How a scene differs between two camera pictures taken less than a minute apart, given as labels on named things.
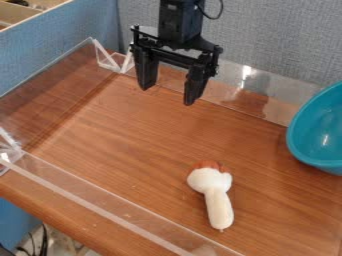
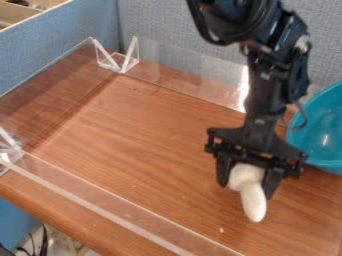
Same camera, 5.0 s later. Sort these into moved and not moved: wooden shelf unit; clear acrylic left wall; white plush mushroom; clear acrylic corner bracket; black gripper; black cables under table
Moved: black gripper; white plush mushroom
Not moved: wooden shelf unit; black cables under table; clear acrylic left wall; clear acrylic corner bracket
